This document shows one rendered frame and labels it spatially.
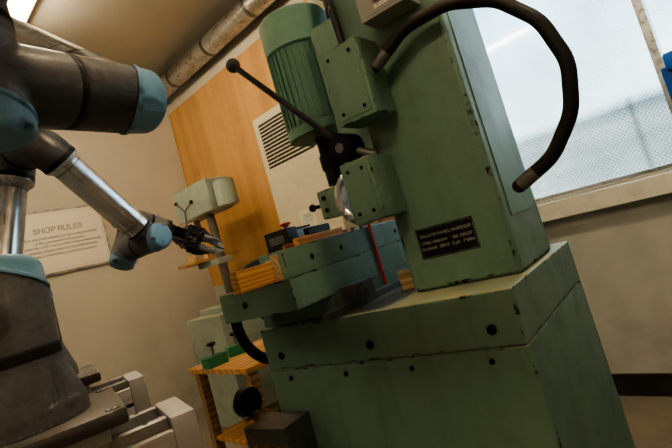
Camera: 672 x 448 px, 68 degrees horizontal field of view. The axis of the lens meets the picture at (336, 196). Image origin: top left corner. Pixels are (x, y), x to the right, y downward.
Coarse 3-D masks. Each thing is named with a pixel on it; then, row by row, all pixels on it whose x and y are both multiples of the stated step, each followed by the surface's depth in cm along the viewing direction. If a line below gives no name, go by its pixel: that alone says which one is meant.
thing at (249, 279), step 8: (264, 264) 92; (240, 272) 87; (248, 272) 89; (256, 272) 90; (264, 272) 92; (272, 272) 93; (232, 280) 87; (240, 280) 87; (248, 280) 88; (256, 280) 90; (264, 280) 91; (272, 280) 93; (240, 288) 86; (248, 288) 88; (256, 288) 89
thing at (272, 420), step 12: (264, 420) 105; (276, 420) 103; (288, 420) 101; (300, 420) 101; (252, 432) 102; (264, 432) 100; (276, 432) 98; (288, 432) 97; (300, 432) 100; (312, 432) 102; (252, 444) 102; (264, 444) 100; (276, 444) 98; (288, 444) 96; (300, 444) 99; (312, 444) 101
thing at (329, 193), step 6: (318, 192) 120; (324, 192) 119; (330, 192) 118; (318, 198) 120; (324, 198) 118; (330, 198) 118; (324, 204) 119; (330, 204) 118; (324, 210) 119; (330, 210) 118; (336, 210) 117; (324, 216) 119; (330, 216) 118; (336, 216) 119
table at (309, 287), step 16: (400, 240) 127; (368, 256) 113; (384, 256) 119; (400, 256) 124; (320, 272) 99; (336, 272) 103; (352, 272) 107; (368, 272) 112; (384, 272) 117; (272, 288) 94; (288, 288) 92; (304, 288) 94; (320, 288) 97; (336, 288) 101; (224, 304) 103; (240, 304) 100; (256, 304) 97; (272, 304) 95; (288, 304) 92; (304, 304) 93; (240, 320) 100
